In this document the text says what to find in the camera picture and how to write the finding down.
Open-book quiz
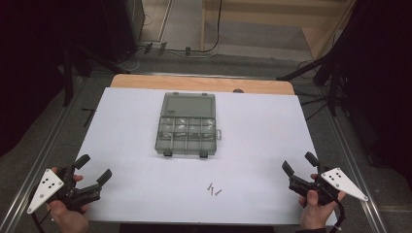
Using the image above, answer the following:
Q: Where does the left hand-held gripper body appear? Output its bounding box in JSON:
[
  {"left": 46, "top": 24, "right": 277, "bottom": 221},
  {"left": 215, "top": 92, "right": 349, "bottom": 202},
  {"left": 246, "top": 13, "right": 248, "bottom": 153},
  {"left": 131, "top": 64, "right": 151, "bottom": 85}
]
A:
[{"left": 26, "top": 165, "right": 102, "bottom": 216}]

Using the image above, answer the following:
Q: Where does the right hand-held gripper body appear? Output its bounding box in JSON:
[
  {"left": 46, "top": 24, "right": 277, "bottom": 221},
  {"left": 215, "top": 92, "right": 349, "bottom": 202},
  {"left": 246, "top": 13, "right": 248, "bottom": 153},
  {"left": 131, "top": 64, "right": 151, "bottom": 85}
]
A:
[{"left": 288, "top": 164, "right": 369, "bottom": 207}]

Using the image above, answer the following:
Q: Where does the person's left hand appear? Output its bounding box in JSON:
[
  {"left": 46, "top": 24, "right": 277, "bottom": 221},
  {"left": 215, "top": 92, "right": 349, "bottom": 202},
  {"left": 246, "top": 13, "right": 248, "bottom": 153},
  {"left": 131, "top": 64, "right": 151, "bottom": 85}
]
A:
[{"left": 46, "top": 166, "right": 91, "bottom": 233}]

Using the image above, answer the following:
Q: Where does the person's right hand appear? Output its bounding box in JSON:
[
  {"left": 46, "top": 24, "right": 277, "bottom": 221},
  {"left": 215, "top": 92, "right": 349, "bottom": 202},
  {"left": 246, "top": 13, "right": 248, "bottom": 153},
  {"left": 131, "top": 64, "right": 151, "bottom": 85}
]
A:
[{"left": 297, "top": 173, "right": 348, "bottom": 231}]

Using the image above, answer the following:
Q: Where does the white table mat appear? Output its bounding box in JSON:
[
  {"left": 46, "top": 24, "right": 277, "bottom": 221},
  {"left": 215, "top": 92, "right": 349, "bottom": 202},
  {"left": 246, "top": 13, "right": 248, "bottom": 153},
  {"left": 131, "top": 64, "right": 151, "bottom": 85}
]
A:
[{"left": 75, "top": 86, "right": 338, "bottom": 227}]

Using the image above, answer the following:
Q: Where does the black tripod stand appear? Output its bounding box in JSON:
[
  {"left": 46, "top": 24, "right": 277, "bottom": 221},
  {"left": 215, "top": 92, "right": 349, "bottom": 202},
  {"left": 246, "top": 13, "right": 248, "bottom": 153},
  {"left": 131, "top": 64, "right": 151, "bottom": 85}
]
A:
[
  {"left": 61, "top": 43, "right": 132, "bottom": 109},
  {"left": 276, "top": 48, "right": 349, "bottom": 118}
]

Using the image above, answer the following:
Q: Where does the heap of silver metal parts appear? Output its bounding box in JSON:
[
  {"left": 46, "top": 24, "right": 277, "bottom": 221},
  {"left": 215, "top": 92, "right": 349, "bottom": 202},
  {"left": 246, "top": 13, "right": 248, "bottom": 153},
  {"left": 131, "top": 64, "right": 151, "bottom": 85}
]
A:
[{"left": 159, "top": 117, "right": 216, "bottom": 141}]

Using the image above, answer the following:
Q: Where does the grey transparent compartment box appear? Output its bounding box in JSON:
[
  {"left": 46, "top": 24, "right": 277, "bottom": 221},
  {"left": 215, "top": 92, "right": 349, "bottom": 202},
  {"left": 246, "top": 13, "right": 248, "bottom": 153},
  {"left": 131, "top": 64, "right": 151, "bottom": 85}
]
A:
[{"left": 154, "top": 91, "right": 223, "bottom": 159}]

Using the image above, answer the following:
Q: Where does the black curtain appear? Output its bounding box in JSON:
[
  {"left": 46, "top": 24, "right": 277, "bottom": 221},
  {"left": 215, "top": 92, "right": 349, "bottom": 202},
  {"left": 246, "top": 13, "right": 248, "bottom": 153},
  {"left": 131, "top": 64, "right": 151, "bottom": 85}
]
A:
[
  {"left": 336, "top": 0, "right": 412, "bottom": 188},
  {"left": 0, "top": 0, "right": 108, "bottom": 159}
]

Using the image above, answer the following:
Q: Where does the wooden table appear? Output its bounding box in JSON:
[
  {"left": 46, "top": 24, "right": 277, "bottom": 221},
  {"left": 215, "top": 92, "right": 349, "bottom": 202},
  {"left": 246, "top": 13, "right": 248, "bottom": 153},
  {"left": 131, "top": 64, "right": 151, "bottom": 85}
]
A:
[{"left": 110, "top": 73, "right": 296, "bottom": 96}]

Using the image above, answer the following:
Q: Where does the light wooden furniture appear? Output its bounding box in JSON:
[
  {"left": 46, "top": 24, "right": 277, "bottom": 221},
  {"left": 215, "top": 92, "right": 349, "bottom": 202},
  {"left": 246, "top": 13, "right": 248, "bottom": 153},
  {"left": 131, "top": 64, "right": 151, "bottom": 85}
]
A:
[{"left": 199, "top": 0, "right": 358, "bottom": 61}]

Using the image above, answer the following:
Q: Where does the black cabinet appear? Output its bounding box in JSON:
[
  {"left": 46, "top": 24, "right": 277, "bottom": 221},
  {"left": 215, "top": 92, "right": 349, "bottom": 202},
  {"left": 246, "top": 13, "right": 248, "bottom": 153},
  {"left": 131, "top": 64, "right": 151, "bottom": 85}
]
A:
[{"left": 98, "top": 0, "right": 146, "bottom": 64}]

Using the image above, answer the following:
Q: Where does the aluminium frame rail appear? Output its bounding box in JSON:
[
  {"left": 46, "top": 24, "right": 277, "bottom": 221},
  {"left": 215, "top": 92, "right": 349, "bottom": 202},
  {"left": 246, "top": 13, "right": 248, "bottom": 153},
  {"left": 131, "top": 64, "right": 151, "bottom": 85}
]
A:
[
  {"left": 0, "top": 76, "right": 89, "bottom": 233},
  {"left": 322, "top": 103, "right": 388, "bottom": 233}
]

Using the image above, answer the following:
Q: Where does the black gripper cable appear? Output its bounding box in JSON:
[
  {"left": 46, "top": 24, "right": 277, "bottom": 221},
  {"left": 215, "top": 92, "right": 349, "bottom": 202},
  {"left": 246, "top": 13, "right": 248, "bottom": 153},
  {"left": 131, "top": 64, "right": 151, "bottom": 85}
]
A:
[
  {"left": 29, "top": 208, "right": 53, "bottom": 233},
  {"left": 328, "top": 197, "right": 348, "bottom": 233}
]

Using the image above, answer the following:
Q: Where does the black hanging cable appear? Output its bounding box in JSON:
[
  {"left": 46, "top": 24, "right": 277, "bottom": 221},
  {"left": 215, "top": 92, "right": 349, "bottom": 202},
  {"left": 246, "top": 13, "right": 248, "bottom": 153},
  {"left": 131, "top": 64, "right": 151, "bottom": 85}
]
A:
[{"left": 189, "top": 0, "right": 223, "bottom": 54}]

